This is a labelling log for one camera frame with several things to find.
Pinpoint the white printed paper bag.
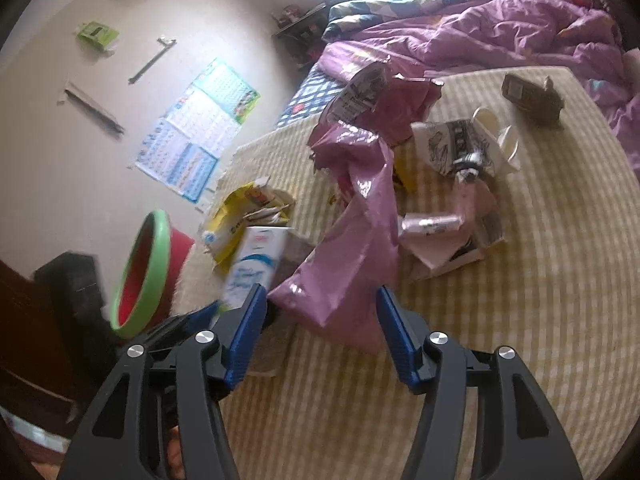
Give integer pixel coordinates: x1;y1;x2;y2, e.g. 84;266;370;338
410;105;521;186

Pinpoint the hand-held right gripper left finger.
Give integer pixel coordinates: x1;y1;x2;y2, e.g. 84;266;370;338
57;282;268;480

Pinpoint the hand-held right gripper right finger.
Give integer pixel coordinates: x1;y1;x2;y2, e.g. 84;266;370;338
376;285;583;480

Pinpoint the blue wall poster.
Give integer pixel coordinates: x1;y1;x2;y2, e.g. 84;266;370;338
135;119;221;203

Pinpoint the metal wall rail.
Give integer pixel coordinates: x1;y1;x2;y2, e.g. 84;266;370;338
128;36;177;85

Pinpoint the white wall poster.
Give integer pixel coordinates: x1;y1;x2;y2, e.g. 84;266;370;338
165;87;243;158

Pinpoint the white blue milk carton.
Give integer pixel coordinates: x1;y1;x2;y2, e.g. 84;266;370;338
220;226;297;313

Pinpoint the yellow snack wrapper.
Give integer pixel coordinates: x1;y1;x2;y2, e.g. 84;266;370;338
202;177;296;276

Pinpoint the purple quilt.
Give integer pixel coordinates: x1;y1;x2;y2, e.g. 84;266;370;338
317;0;640;161

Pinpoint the pink box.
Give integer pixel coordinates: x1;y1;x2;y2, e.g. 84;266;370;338
400;180;506;281

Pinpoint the hanging grey strip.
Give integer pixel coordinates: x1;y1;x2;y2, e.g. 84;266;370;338
57;82;126;135

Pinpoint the green wall poster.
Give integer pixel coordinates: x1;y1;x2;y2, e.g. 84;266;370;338
197;57;262;123

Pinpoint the pink mailer bag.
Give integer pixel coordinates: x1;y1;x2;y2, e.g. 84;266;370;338
270;125;401;356
310;62;446;148

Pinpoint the blue patchwork quilt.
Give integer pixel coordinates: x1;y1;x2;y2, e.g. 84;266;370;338
322;0;506;43

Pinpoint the green tissue pack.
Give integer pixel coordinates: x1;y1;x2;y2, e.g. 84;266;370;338
75;20;121;56

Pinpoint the small white tube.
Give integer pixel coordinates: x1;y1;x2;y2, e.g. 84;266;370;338
402;212;463;236

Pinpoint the plaid blue bed sheet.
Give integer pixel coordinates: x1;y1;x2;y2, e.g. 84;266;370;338
274;60;351;128

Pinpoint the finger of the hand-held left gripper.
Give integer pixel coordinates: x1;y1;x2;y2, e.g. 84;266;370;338
150;301;221;356

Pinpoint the red bin green rim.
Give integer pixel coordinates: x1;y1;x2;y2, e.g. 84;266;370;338
110;210;196;338

